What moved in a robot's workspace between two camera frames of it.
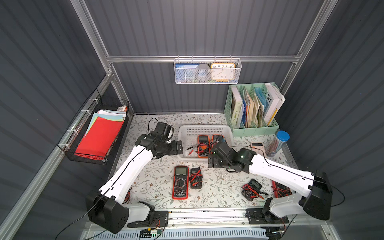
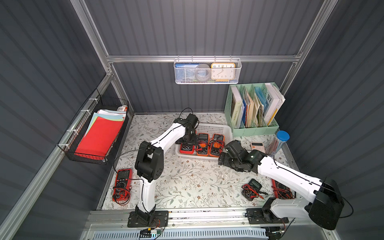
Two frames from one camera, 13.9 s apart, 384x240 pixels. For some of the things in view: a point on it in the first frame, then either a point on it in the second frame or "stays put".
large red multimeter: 180,182 → 186,149
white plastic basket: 189,134 stays put
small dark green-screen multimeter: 251,190 stays put
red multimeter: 280,190 stays put
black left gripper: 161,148 → 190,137
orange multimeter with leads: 203,145 stays put
